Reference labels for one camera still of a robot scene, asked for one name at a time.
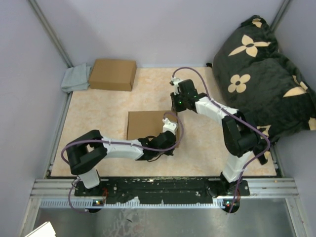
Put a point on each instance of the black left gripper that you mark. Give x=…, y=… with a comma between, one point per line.
x=168, y=152

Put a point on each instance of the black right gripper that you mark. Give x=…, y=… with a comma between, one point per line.
x=174, y=106

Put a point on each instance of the brown cardboard box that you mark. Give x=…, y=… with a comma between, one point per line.
x=144, y=123
x=113, y=74

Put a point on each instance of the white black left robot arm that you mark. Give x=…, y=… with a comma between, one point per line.
x=84, y=153

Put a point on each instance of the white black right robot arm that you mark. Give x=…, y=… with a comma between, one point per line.
x=238, y=138

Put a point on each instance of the closed brown cardboard box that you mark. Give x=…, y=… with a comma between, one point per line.
x=113, y=74

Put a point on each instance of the black floral pillow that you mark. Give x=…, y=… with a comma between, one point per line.
x=254, y=76

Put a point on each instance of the grey folded cloth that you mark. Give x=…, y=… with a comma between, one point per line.
x=76, y=78

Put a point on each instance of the white paper sheet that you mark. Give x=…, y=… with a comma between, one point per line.
x=44, y=230

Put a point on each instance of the aluminium frame rail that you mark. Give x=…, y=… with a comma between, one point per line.
x=258, y=187

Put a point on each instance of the white slotted cable duct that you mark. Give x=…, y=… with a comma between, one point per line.
x=91, y=203

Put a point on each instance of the right grey metal corner rail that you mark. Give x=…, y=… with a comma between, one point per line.
x=280, y=13

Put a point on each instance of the grey metal corner rail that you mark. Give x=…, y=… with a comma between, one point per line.
x=50, y=32
x=280, y=13

